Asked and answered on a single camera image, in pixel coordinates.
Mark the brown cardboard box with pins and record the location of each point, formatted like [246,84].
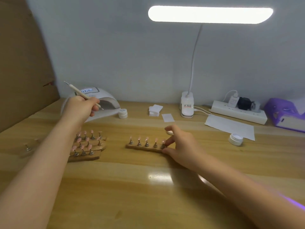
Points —
[24,69]

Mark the grey plug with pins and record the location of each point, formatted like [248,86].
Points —
[255,106]

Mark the white paper sheet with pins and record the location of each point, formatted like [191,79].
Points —
[228,126]

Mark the person's left hand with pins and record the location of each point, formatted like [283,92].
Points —
[78,108]

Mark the white desk lamp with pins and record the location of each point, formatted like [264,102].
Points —
[209,14]

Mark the white nail lamp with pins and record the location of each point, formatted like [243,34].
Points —
[107,98]

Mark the white charger plug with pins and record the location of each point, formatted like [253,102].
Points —
[233,101]

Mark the white jar lid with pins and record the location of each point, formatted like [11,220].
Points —
[169,132]

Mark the stack of white cotton pads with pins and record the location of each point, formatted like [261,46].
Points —
[155,110]

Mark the person's right forearm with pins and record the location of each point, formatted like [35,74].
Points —
[252,198]

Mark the grey dotting pen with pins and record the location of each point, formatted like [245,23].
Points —
[74,89]

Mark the white power strip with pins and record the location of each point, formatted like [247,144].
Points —
[238,114]

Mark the person's left forearm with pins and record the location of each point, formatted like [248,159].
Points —
[38,178]

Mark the wooden stands with pink nails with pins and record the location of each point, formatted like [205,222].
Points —
[88,147]

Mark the black plug adapter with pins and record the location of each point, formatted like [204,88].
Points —
[244,103]

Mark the person's right hand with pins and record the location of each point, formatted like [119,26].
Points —
[183,150]

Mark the white tissue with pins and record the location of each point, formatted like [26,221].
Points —
[299,105]

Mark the purple tissue box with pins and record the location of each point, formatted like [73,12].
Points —
[281,114]

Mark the white gel jar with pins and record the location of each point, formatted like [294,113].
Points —
[236,139]

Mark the small closed white jar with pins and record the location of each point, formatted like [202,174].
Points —
[123,113]

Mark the wooden nail holder strip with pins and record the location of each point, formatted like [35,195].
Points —
[143,148]

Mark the small white paper square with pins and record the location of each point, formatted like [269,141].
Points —
[167,117]

